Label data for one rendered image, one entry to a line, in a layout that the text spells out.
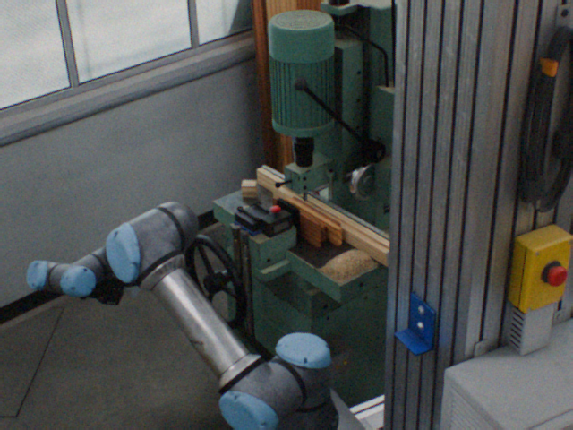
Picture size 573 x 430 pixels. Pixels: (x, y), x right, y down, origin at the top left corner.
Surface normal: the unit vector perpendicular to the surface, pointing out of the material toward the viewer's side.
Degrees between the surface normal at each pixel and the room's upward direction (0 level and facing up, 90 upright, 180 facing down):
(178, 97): 90
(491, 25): 90
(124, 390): 0
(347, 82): 90
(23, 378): 0
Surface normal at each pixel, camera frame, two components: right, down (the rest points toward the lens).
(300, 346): 0.05, -0.90
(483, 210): 0.46, 0.44
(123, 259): -0.74, 0.30
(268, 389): 0.36, -0.51
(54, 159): 0.68, 0.36
